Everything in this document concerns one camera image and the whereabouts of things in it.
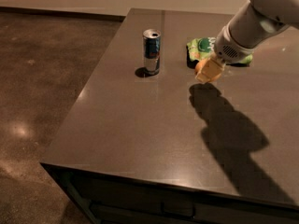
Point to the dark cabinet drawer front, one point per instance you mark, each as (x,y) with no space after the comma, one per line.
(108,199)

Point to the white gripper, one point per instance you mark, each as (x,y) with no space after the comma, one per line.
(228,48)

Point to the blue silver drink can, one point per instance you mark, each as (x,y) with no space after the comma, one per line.
(151,51)

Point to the green rice chip bag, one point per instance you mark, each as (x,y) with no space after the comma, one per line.
(199,48)

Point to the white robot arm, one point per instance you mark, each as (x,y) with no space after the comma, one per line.
(255,22)

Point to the orange fruit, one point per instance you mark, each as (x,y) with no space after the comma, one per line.
(207,73)

